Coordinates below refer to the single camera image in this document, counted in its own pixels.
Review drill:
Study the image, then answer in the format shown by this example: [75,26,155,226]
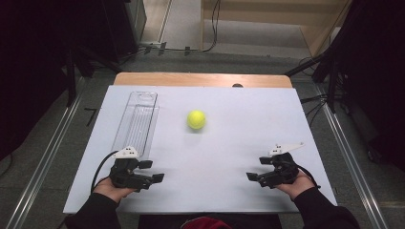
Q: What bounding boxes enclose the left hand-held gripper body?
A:
[109,146,154,193]

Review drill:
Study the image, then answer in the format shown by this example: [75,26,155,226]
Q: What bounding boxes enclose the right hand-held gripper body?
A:
[258,141,306,189]

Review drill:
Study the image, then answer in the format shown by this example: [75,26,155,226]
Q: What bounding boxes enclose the clear plastic container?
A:
[111,91,160,160]

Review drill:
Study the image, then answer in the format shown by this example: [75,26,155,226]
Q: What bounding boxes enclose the yellow tennis ball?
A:
[186,110,207,131]

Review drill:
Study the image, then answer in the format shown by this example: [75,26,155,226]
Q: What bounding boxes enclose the person's right hand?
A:
[275,170,316,201]

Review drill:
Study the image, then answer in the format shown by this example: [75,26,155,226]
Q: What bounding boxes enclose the person's left hand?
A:
[93,177,138,204]

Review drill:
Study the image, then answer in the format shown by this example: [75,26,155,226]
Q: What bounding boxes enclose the white board sheet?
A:
[62,85,338,214]

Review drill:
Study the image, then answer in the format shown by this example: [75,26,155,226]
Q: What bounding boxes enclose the dark cloth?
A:
[138,213,283,229]

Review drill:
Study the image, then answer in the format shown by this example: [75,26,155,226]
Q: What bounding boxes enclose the red cloth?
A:
[181,217,233,229]

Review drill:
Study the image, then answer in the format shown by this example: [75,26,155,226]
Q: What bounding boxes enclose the wooden table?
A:
[113,72,293,89]

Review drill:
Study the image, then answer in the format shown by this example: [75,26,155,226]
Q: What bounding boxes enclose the black tripod stand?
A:
[284,47,340,115]
[63,42,123,108]

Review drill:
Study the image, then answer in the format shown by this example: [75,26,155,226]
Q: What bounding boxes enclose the dark curtain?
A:
[330,0,405,173]
[0,0,111,161]

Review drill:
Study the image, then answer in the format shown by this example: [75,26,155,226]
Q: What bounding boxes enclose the black cabinet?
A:
[103,0,148,62]

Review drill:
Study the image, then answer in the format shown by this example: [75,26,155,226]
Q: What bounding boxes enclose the light wooden shelf unit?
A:
[200,0,352,59]

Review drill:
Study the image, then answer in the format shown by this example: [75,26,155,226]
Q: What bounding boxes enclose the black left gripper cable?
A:
[91,150,119,194]

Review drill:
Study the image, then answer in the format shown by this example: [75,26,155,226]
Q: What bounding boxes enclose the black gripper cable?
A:
[280,160,322,190]
[91,150,119,194]

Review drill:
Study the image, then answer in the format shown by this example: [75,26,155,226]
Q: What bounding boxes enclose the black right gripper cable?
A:
[280,160,322,190]

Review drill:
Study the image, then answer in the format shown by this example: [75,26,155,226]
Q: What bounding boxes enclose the metal floor rail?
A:
[314,85,390,229]
[5,77,86,229]

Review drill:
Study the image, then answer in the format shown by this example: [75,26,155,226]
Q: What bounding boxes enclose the black floor cables bundle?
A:
[300,94,330,127]

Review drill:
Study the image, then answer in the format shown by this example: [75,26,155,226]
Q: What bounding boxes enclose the black floor cable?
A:
[0,153,14,179]

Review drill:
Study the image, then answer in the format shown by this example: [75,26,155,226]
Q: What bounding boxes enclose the hanging black cables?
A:
[178,0,223,53]

